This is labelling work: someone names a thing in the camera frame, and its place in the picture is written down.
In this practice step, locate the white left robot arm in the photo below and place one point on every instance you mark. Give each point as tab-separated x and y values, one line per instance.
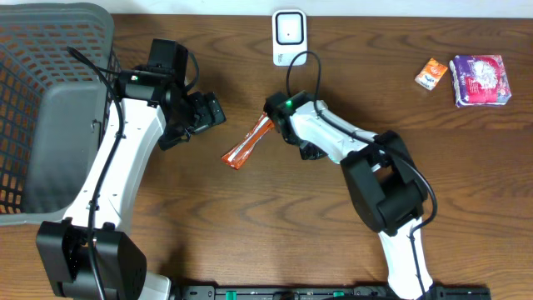
88	254

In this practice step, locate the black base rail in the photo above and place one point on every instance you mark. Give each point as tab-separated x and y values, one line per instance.
205	292

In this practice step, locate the floral red purple packet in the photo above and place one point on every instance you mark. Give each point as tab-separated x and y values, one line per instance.
479	80

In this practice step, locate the grey plastic lattice basket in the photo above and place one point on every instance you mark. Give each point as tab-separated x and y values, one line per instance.
54	109

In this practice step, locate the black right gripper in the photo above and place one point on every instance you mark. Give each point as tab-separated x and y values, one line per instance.
274	115

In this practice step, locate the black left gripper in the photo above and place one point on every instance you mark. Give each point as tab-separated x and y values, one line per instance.
204	115

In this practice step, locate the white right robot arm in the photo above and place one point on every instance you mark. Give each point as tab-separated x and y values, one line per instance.
385	186

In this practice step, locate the orange snack bar wrapper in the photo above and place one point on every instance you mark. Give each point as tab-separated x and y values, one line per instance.
239	154

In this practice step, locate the small orange juice carton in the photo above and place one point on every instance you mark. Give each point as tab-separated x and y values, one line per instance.
431	74

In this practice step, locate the white barcode scanner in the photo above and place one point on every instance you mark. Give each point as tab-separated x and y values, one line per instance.
289	35

